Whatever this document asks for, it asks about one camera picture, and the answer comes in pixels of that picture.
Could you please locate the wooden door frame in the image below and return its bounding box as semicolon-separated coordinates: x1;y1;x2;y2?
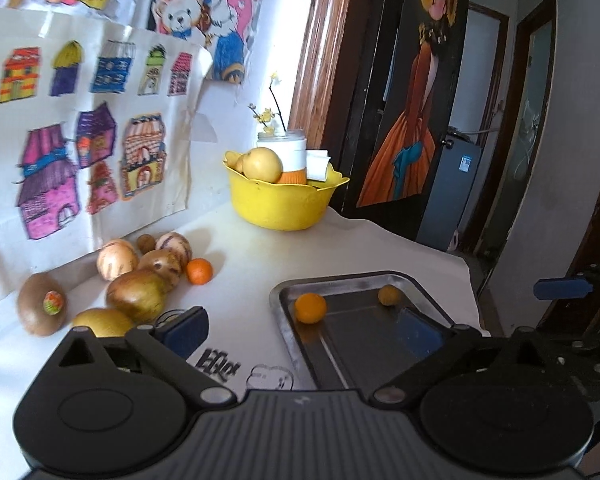
288;0;381;171

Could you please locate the coloured houses drawing paper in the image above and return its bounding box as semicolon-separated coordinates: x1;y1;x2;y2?
0;7;215;311

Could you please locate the dark framed glass door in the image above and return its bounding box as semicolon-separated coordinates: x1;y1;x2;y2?
480;0;561;261

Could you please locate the metal tray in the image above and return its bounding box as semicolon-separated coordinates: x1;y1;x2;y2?
269;271;483;392

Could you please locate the blue grey cabinet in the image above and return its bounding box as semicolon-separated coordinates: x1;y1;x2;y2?
417;132;483;252

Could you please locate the brownish green pear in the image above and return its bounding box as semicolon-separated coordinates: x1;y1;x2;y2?
105;269;170;324

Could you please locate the orange mandarin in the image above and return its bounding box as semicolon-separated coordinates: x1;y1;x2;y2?
294;292;328;324
186;258;214;286

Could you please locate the brown kiwi with sticker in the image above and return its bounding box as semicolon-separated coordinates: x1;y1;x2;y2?
16;272;67;337

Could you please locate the white printed table cover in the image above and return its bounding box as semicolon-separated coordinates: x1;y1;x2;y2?
0;200;491;480

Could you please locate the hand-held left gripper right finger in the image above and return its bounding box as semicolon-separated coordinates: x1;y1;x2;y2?
371;306;551;407

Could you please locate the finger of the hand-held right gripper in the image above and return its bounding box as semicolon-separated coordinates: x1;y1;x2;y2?
545;305;600;403
533;262;600;302

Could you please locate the large yellow pear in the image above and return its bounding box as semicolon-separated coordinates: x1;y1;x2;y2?
242;146;284;182

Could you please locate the striped pepino melon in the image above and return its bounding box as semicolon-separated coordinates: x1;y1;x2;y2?
96;239;140;281
155;232;193;267
137;248;183;287

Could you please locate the yellow plastic bowl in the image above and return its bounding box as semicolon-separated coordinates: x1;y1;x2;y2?
223;152;351;232

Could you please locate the orange dress figure wall poster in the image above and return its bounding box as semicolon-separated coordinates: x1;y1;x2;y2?
356;0;473;209

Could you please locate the cartoon teddy bear poster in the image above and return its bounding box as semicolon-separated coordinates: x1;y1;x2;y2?
145;0;268;85

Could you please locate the small white box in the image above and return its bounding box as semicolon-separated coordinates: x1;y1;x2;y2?
306;150;334;182

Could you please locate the white and orange jar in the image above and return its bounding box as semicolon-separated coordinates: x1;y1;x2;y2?
256;130;308;185

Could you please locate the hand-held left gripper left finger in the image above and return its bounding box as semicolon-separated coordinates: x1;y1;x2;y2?
55;306;237;406

